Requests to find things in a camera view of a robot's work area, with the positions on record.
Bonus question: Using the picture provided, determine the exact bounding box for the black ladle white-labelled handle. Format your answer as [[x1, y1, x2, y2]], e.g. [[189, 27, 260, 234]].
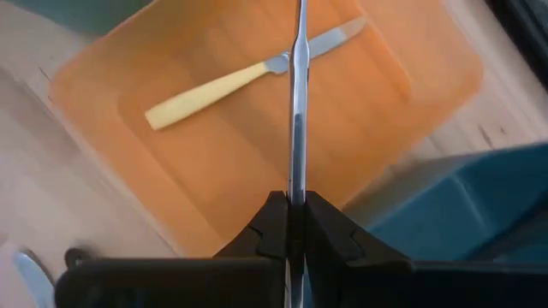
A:
[[63, 246, 93, 263]]

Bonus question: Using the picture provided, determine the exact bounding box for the silver butter knife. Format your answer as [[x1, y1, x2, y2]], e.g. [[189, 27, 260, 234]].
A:
[[283, 0, 313, 308], [11, 250, 57, 308]]

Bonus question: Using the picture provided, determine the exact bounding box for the dark blue plastic bin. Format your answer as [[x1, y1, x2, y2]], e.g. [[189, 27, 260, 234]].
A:
[[342, 142, 548, 275]]

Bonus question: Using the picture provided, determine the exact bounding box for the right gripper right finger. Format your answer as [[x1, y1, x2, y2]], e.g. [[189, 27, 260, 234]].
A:
[[304, 190, 411, 264]]

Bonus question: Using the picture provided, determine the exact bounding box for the teal green plastic bin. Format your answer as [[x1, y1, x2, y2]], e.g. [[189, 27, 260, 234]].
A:
[[8, 0, 151, 38]]

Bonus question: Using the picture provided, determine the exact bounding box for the knife with cream handle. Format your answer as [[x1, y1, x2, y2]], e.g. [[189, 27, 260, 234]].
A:
[[144, 15, 368, 132]]

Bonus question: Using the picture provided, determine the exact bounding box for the orange translucent plastic tray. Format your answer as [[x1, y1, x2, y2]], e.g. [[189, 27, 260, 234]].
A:
[[49, 0, 485, 258]]

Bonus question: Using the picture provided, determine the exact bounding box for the black aluminium table frame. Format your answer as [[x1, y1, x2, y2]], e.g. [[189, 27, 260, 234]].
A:
[[485, 0, 548, 91]]

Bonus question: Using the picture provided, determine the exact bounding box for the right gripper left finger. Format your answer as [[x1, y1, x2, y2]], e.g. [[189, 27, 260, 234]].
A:
[[213, 190, 289, 262]]

